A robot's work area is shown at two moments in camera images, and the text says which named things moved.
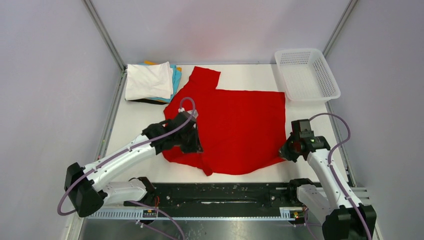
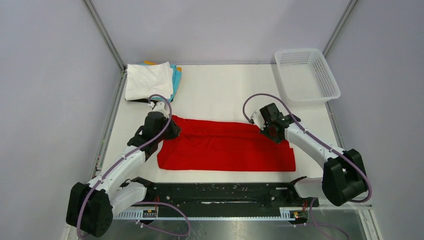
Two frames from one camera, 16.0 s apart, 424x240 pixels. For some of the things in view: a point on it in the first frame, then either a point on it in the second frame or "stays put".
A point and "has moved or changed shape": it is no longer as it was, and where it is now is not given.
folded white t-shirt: x=149 y=81 stays put
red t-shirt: x=240 y=131 has moved or changed shape
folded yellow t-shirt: x=152 y=63 stays put
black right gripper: x=284 y=152 to x=277 y=139
